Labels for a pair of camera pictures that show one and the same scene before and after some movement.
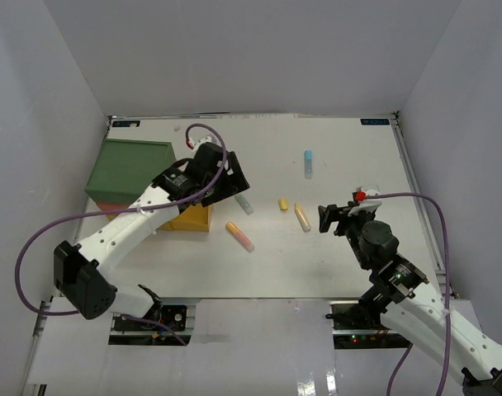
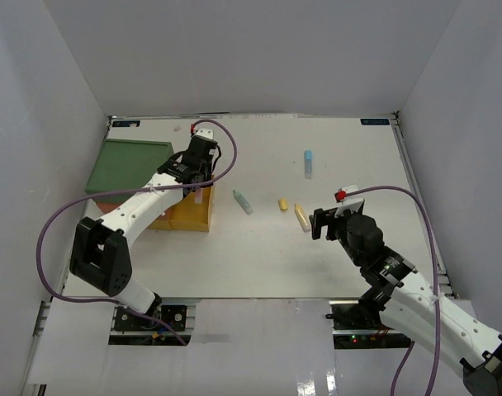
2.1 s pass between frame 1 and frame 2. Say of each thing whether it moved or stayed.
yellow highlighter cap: stayed
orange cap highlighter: moved
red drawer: stayed
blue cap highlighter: stayed
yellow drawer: stayed
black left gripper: moved
